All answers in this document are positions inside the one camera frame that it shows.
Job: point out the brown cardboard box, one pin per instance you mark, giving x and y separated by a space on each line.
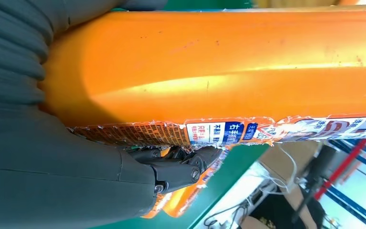
277 164

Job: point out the white table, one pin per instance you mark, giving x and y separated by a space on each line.
233 196

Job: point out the person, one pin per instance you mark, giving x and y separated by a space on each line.
281 208

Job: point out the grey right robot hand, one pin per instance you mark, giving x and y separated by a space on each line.
60 177

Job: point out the red shelf post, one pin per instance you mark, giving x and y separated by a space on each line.
344 167

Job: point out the blue shelf rack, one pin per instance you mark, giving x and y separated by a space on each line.
353 205

